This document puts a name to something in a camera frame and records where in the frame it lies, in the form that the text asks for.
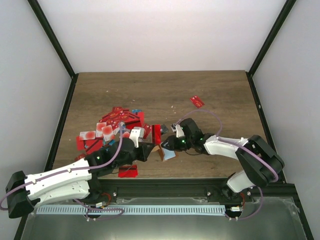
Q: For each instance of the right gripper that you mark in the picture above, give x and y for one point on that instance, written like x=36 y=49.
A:
x=172 y=143

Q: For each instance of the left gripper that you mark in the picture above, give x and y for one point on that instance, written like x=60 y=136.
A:
x=145 y=150

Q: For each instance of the black VIP card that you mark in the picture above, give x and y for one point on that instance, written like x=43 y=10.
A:
x=163 y=129

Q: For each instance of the brown leather card holder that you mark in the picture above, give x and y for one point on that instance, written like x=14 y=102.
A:
x=164 y=154

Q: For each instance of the red card vertical stripe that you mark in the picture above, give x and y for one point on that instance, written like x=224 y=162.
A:
x=156 y=134

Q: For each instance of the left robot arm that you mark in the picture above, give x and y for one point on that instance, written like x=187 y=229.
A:
x=78 y=180

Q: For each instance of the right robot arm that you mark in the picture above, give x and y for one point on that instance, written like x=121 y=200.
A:
x=260 y=164

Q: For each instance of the red card horizontal stripe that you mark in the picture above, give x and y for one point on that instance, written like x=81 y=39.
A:
x=128 y=171

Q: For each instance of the white card red circle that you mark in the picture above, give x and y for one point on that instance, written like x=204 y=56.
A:
x=108 y=133

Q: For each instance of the lone red VIP card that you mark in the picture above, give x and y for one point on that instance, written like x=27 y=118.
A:
x=197 y=102

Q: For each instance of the red VIP card top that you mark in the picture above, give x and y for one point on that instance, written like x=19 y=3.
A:
x=116 y=112

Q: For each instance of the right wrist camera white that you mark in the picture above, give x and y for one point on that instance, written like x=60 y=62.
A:
x=177 y=129

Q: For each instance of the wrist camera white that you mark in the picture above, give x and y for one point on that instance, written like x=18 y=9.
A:
x=177 y=129
x=135 y=134

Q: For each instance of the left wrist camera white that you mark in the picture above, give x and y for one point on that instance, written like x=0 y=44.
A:
x=135 y=134

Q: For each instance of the black frame front beam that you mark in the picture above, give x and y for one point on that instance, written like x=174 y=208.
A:
x=211 y=189

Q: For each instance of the light blue slotted rail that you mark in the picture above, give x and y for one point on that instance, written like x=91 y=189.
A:
x=202 y=210

